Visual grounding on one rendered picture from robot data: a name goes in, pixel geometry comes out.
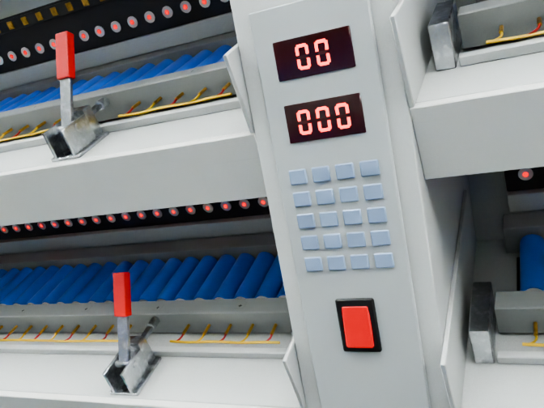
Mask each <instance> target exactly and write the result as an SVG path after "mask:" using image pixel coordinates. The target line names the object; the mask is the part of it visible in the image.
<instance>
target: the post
mask: <svg viewBox="0 0 544 408"><path fill-rule="evenodd" d="M296 1H299V0H230V3H231V9H232V16H233V20H234V25H235V30H236V37H237V42H238V46H239V50H240V59H241V63H242V67H243V72H244V80H245V85H246V89H247V93H248V98H249V106H250V110H251V114H252V119H253V127H254V132H255V136H256V140H257V149H258V153H259V157H260V161H261V170H262V174H263V179H264V183H265V187H266V196H267V200H268V204H269V209H270V217H271V221H272V226H273V230H274V238H275V243H276V247H277V251H278V259H279V264H280V268H281V273H282V277H283V286H284V290H285V294H286V298H287V307H288V311H289V315H290V320H291V327H292V333H293V337H294V341H295V349H296V354H297V358H298V362H299V367H300V375H301V380H302V384H303V388H304V396H305V401H306V405H307V408H321V403H320V398H319V394H318V389H317V381H316V377H315V372H314V367H313V363H312V355H311V351H310V346H309V341H308V333H307V329H306V324H305V319H304V311H303V307H302V302H301V298H300V289H299V285H298V280H297V276H296V271H295V263H294V258H293V254H292V249H291V241H290V236H289V232H288V227H287V219H286V215H285V210H284V205H283V197H282V193H281V189H280V184H279V179H278V171H277V167H276V162H275V157H274V149H273V145H272V140H271V136H270V127H269V123H268V118H267V114H266V106H265V101H264V96H263V92H262V87H261V80H260V75H259V70H258V65H257V58H256V53H255V48H254V43H253V36H252V31H251V27H250V22H249V14H251V13H253V12H257V11H263V10H266V9H269V8H272V7H276V6H281V5H284V4H288V3H291V2H296ZM399 1H400V0H370V3H371V8H372V19H373V24H374V30H375V35H376V46H377V51H378V57H379V63H380V72H381V78H382V83H383V89H384V95H385V105H386V111H387V116H388V122H389V132H390V138H391V143H392V148H393V158H394V164H395V170H396V175H397V186H398V191H399V197H400V203H401V208H402V218H403V223H404V229H405V234H406V245H407V250H408V256H409V262H410V272H411V278H412V283H413V288H414V298H415V304H416V310H417V315H418V321H419V331H420V337H421V342H422V348H423V358H424V363H425V369H426V374H427V385H428V390H429V396H430V402H431V408H450V405H449V401H448V394H447V391H446V388H445V384H444V378H443V375H442V371H441V368H440V360H441V354H442V348H443V341H444V331H445V324H446V318H447V311H448V301H449V294H450V288H451V282H452V276H453V264H454V258H455V252H456V246H457V235H458V228H459V223H460V216H461V205H462V198H463V193H464V190H468V194H469V200H470V208H471V212H472V217H473V211H472V205H471V199H470V187H469V181H468V175H464V176H450V177H442V178H435V179H427V180H426V179H424V175H423V168H422V164H421V160H420V156H419V149H418V145H417V142H416V137H415V134H414V127H413V123H412V119H411V115H410V107H409V105H408V101H407V97H406V90H405V86H404V83H403V78H402V72H401V67H400V64H399V60H398V56H397V49H396V45H395V41H394V38H393V30H392V27H391V23H390V19H389V17H390V15H391V14H392V13H393V11H394V9H395V7H396V6H397V4H398V2H399Z"/></svg>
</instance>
